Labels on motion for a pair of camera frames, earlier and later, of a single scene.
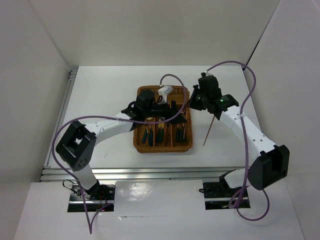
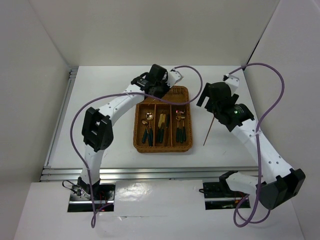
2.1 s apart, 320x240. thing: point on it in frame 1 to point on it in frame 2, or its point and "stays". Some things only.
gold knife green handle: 162,132 stays
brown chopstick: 209,131 stays
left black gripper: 167,111 to 164,81
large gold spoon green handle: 150,136 stays
